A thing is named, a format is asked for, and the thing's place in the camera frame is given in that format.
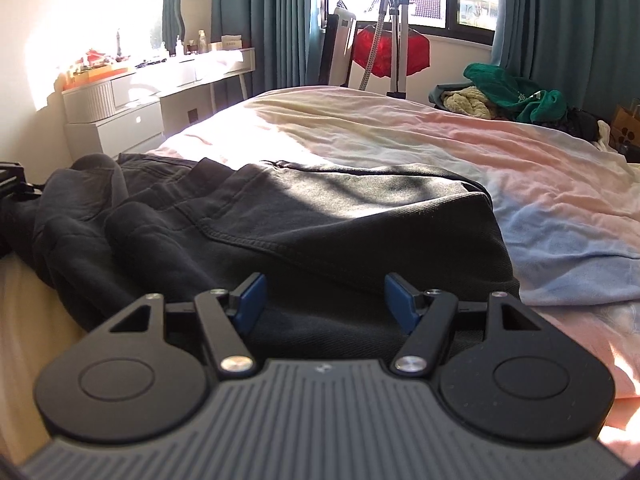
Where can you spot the group of cosmetics on dresser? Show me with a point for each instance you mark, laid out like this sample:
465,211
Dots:
110,62

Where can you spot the teal curtain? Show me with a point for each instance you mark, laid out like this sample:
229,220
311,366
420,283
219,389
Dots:
565,25
270,25

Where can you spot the cream knit garment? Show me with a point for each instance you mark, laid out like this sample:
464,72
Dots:
467,102

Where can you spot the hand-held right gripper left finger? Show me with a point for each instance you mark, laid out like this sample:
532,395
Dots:
250,305

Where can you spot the garment steamer stand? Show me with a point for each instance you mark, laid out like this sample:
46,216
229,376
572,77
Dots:
397,35

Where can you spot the wavy frame mirror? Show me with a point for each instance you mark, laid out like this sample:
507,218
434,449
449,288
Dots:
172,15

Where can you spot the white electric heater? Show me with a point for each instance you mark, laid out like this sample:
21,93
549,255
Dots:
342,45

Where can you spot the green garment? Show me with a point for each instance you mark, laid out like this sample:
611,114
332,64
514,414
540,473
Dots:
505,92

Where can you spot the black pants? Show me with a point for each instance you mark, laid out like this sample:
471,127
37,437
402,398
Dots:
300,220

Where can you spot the bed with pastel sheet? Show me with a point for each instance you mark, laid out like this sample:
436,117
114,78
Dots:
500,185

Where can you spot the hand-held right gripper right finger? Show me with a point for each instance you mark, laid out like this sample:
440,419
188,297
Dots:
402,305

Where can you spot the white dresser with drawers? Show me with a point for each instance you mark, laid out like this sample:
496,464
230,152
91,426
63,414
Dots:
130,120

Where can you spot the brown paper bag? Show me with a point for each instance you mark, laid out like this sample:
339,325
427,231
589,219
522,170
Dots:
625,130

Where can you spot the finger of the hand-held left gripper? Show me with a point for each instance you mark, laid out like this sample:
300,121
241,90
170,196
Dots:
15,180

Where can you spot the red bag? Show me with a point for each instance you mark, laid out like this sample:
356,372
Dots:
415,52

